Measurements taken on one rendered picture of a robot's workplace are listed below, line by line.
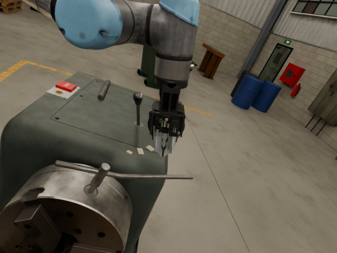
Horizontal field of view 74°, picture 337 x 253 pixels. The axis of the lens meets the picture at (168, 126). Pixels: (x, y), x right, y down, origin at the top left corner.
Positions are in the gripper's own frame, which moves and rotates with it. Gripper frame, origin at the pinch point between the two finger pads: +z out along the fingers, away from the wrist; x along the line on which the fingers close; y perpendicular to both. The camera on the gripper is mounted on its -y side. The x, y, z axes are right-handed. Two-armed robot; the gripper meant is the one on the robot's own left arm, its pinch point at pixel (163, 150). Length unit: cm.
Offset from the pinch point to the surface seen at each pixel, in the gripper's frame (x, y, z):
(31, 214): -26.3, 16.6, 8.1
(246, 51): 375, -1081, 100
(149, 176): -2.9, 6.2, 4.0
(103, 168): -12.8, 10.4, -0.6
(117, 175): -10.2, 8.7, 2.3
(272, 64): 453, -949, 124
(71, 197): -19.2, 13.0, 6.0
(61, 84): -41, -35, -3
